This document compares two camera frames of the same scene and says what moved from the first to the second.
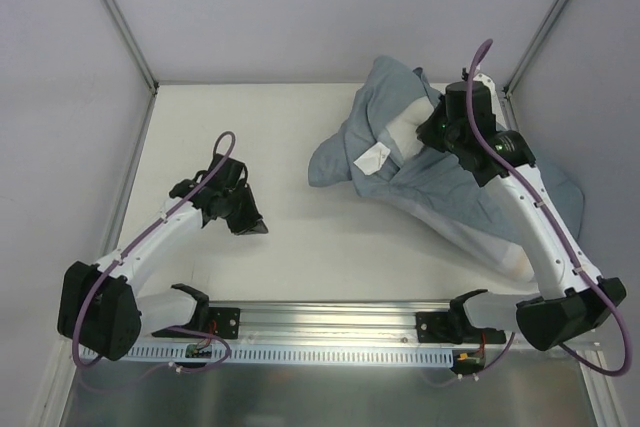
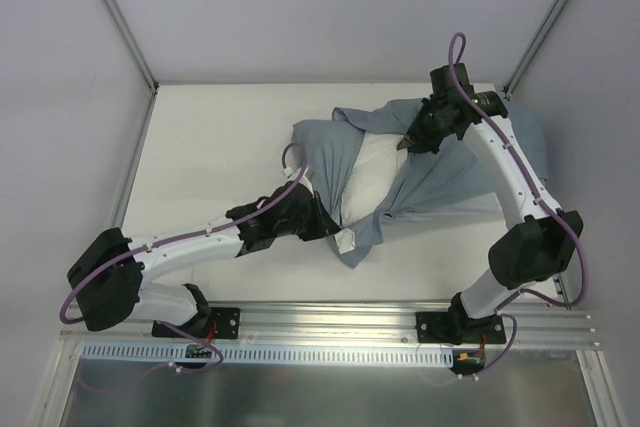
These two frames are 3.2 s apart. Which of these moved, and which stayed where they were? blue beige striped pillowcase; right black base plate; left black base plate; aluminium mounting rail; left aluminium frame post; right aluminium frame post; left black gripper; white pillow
Moved: left black gripper; white pillow; blue beige striped pillowcase
Stayed: right black base plate; left black base plate; left aluminium frame post; aluminium mounting rail; right aluminium frame post
